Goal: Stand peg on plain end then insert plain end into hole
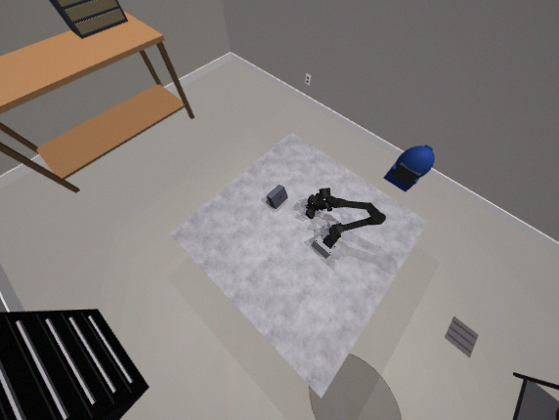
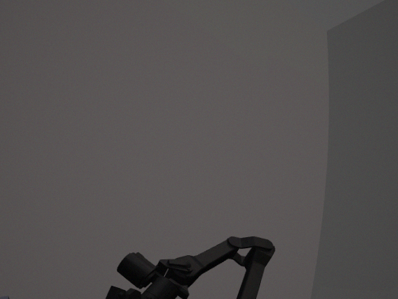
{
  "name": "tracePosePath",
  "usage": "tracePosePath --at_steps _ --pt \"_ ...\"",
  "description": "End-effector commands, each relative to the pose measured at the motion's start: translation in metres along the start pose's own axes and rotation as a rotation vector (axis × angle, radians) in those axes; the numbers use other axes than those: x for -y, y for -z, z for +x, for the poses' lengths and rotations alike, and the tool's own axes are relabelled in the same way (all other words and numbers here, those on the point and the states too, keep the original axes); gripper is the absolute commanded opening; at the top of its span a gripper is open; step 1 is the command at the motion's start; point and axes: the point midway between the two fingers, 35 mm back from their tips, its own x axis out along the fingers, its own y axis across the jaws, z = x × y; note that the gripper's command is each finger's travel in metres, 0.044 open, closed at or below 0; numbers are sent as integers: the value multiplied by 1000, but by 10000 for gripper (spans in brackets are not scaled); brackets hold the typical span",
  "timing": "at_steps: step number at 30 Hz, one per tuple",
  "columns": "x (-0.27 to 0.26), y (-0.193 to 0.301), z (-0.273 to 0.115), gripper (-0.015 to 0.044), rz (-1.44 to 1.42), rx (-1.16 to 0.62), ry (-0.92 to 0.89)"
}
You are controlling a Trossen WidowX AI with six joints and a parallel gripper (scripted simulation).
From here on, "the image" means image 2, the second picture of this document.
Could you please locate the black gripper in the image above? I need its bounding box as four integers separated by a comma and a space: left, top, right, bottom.
141, 291, 158, 299

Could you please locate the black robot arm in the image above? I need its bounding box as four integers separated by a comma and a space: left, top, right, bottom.
106, 236, 276, 299

